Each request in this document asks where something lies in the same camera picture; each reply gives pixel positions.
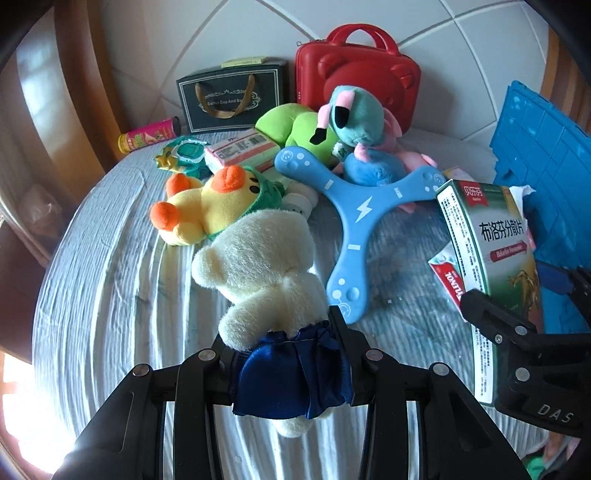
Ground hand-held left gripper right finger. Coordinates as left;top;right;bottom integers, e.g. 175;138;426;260
328;305;525;480

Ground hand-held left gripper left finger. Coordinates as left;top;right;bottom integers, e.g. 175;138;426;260
55;335;245;480

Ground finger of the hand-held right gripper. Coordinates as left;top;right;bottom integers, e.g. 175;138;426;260
536;262;591;333
461;288;539;352

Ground green medicine box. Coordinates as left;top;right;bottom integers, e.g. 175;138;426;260
436;179;546;407

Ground white bear plush blue skirt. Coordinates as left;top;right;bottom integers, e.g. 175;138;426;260
191;209;354;439

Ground blue plastic storage crate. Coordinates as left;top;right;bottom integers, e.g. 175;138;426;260
489;80;591;335

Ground red white medicine packet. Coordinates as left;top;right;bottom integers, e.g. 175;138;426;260
427;242;490;315

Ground green cloth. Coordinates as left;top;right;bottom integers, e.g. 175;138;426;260
522;434;583;480

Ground white striped bedsheet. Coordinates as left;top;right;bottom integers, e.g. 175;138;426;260
32;129;555;480

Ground blue toy boomerang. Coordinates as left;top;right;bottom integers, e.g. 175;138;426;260
274;145;448;325

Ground yellow duck plush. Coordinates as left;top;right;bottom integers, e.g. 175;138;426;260
149;165;287;246

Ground pink plush toy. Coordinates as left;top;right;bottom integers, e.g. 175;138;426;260
353;113;439;215

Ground blue plush toy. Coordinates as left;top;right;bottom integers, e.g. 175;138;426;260
342;148;407;186

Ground teal toy watch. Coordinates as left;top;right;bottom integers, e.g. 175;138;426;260
154;136;208;174

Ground pink and white small box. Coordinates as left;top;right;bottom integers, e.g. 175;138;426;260
204;128;280;174

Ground pink snack can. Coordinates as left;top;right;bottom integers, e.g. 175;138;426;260
117;117;182;155

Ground teal flamingo plush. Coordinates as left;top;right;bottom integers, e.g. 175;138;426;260
310;84;386;147

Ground lime green frog plush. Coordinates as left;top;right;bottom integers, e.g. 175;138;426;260
255;104;352;174

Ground black gift box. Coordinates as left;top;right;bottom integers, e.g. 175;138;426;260
175;58;291;136

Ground red bear carry case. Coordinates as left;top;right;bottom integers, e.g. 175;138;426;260
295;24;422;132

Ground small yellow-green box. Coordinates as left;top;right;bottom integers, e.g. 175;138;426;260
221;55;271;69

